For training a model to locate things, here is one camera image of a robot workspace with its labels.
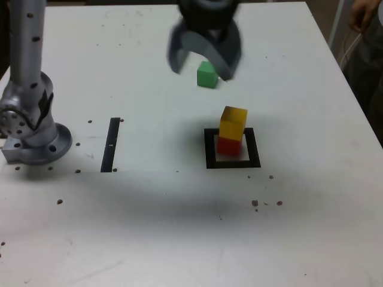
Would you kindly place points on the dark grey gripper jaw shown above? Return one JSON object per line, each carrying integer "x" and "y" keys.
{"x": 176, "y": 51}

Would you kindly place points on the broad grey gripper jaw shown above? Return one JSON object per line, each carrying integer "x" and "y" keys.
{"x": 230, "y": 56}

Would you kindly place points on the green cube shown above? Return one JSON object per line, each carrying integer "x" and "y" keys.
{"x": 206, "y": 77}

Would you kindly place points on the yellow cube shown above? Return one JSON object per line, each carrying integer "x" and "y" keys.
{"x": 233, "y": 124}

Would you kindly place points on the red cube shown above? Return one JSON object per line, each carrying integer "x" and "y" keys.
{"x": 229, "y": 146}

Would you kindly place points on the black tape square outline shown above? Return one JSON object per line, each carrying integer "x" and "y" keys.
{"x": 209, "y": 149}

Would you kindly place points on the person's hand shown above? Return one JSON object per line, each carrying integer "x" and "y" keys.
{"x": 363, "y": 13}

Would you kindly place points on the black tape strip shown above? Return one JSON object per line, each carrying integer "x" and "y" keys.
{"x": 110, "y": 143}

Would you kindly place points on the white frame bar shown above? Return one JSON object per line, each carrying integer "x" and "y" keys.
{"x": 335, "y": 21}

